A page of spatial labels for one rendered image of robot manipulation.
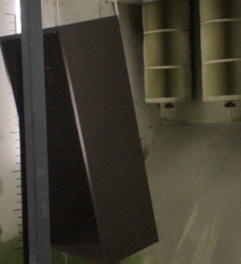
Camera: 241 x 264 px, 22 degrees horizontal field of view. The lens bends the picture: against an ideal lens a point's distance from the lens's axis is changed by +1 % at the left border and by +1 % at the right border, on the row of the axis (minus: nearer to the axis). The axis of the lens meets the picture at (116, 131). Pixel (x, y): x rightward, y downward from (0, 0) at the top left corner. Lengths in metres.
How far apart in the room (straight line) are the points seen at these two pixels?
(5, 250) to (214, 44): 1.83
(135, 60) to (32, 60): 2.77
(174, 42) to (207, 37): 0.42
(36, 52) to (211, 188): 2.40
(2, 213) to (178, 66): 1.51
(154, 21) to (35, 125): 2.49
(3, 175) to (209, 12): 1.63
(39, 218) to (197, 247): 2.14
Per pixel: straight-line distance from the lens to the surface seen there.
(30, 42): 1.81
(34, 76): 1.81
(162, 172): 4.40
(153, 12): 4.20
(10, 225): 4.02
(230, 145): 4.10
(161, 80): 4.16
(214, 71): 3.76
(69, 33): 2.89
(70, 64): 2.87
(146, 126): 4.60
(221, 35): 3.76
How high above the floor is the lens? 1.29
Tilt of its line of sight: 3 degrees down
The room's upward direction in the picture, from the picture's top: 2 degrees counter-clockwise
